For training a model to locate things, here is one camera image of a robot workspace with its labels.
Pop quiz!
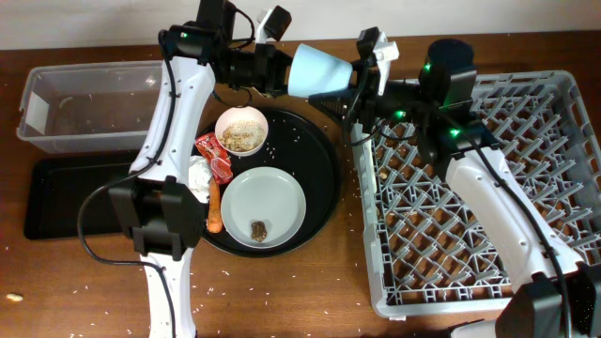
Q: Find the round black tray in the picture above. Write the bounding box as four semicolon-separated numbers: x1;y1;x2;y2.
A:
203;107;341;258

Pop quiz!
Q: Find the black rectangular tray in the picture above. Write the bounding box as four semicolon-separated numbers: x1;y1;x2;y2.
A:
23;151;136;240

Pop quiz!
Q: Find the light blue plastic cup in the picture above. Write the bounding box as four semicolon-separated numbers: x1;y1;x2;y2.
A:
287;44;353;99

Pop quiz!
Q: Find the brown food scrap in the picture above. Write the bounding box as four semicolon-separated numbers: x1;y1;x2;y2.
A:
251;221;268;242

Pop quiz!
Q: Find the clear plastic bin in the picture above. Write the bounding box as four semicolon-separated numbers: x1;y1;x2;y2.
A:
16;61;162;154

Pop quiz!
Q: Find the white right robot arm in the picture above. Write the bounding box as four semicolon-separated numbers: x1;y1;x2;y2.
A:
289;38;600;337

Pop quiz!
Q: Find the peanut on table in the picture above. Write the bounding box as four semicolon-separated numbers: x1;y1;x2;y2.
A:
6;293;23;301

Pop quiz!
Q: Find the grey round plate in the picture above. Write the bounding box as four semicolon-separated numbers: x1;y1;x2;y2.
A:
221;167;307;250

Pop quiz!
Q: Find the grey dishwasher rack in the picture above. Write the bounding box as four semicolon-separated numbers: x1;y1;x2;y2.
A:
353;70;600;320

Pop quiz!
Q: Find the orange carrot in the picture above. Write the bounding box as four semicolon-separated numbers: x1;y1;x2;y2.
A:
207;178;223;234

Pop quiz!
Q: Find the crumpled white tissue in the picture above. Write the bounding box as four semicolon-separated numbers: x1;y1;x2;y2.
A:
188;155;212;204

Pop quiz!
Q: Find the red snack wrapper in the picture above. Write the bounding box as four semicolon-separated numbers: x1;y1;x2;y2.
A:
194;132;234;185

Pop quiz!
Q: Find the rice and food waste pile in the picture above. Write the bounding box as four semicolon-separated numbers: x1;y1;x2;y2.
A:
218;120;266;152

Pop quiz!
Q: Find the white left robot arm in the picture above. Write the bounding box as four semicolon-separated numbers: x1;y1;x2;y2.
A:
108;1;292;337

